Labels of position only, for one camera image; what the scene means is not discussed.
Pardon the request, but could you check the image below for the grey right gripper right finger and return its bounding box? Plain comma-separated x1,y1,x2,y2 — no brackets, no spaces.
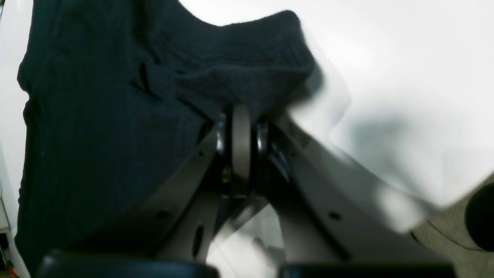
243,108,452,271

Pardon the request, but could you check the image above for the black T-shirt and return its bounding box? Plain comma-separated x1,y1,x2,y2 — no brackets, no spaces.
15,0,315,277

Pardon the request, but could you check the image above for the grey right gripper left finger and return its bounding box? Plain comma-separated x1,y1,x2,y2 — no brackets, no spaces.
73,105,240,261

